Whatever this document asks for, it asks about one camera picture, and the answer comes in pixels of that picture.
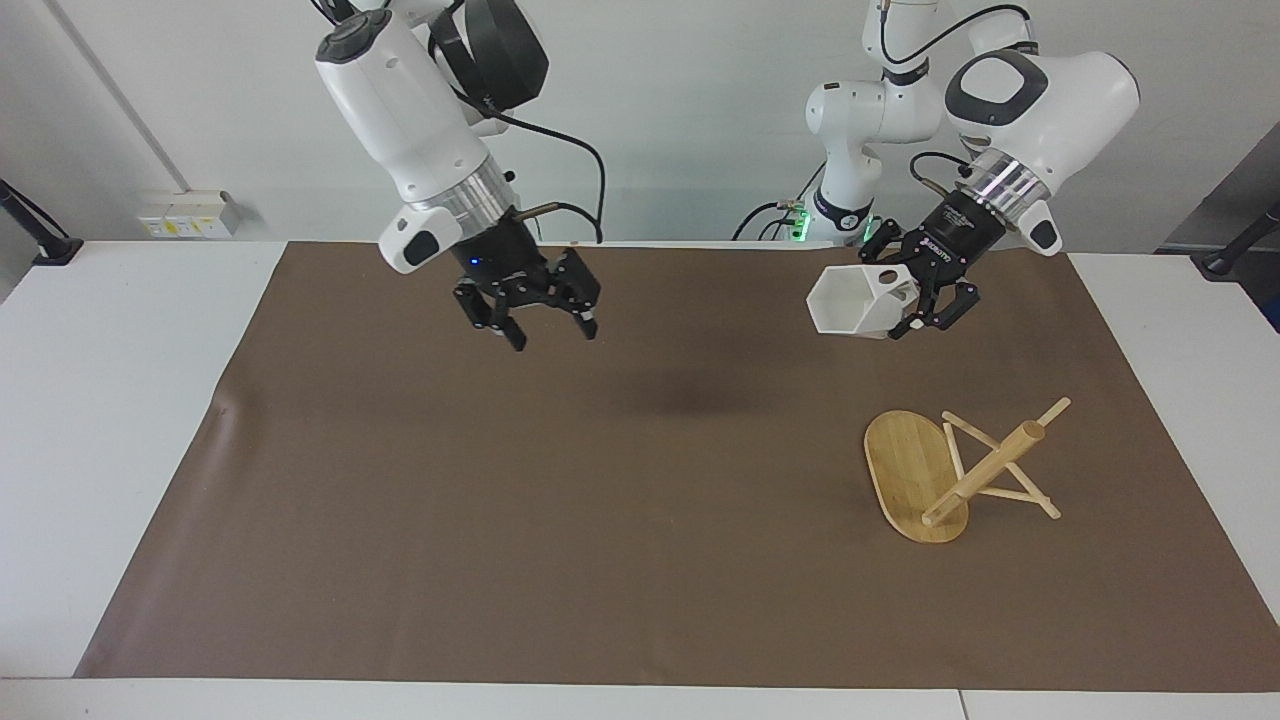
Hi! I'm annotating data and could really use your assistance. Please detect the black cable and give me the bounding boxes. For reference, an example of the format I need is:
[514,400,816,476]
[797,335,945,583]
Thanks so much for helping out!
[732,162,828,243]
[907,150,974,201]
[455,85,608,246]
[877,0,1034,67]

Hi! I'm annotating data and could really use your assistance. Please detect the white hexagonal cup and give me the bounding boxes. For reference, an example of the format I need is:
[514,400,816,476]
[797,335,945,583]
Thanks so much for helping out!
[806,262,920,342]

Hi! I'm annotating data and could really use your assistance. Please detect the black stand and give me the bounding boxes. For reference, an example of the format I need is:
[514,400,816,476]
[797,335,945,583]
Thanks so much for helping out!
[0,178,84,267]
[1194,200,1280,280]

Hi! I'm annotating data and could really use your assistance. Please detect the white wall socket box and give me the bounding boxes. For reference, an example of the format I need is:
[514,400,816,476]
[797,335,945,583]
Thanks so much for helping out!
[136,189,242,240]

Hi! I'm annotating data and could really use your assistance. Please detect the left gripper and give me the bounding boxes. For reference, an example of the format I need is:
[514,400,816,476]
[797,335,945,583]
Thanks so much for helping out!
[861,189,1007,342]

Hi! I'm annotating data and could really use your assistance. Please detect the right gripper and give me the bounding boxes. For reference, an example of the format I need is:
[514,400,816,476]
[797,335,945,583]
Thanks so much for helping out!
[447,214,603,354]

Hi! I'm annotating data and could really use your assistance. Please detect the white wall conduit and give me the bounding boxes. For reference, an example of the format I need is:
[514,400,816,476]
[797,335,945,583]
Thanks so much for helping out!
[42,0,195,194]

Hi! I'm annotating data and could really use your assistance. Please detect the wooden cup rack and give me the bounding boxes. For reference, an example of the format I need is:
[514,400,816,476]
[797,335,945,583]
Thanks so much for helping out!
[862,396,1073,546]

